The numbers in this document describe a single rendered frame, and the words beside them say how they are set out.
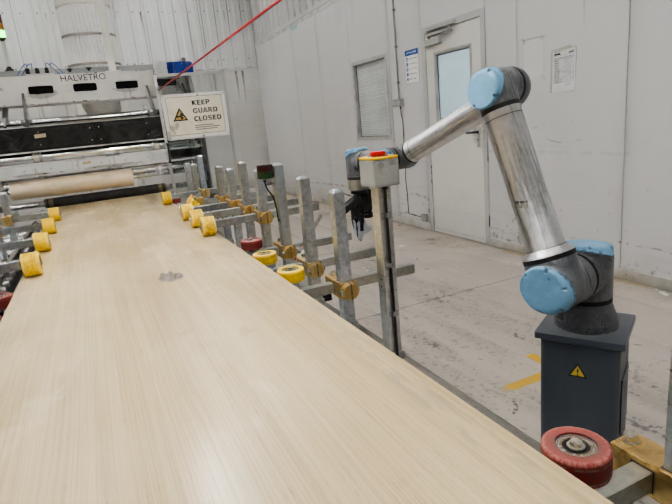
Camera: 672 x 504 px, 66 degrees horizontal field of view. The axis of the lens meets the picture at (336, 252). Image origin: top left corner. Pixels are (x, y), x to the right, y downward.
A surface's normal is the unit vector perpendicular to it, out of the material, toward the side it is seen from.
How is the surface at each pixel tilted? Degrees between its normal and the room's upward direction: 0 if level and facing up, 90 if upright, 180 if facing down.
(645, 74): 90
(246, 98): 90
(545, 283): 95
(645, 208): 90
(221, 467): 0
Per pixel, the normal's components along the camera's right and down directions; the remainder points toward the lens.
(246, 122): 0.42, 0.18
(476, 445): -0.10, -0.96
